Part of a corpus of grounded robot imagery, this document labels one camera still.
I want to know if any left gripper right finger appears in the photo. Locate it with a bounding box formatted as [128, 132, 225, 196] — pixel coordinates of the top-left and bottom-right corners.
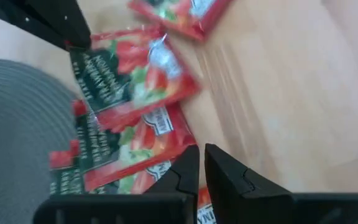
[204, 142, 293, 224]

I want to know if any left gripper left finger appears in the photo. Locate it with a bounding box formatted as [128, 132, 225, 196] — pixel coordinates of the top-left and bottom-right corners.
[144, 144, 201, 195]

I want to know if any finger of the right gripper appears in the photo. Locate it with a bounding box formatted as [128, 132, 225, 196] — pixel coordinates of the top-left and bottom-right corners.
[25, 0, 92, 50]
[0, 0, 67, 50]

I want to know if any grey round table mat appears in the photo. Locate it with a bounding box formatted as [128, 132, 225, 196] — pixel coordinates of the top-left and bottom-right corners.
[0, 58, 85, 224]

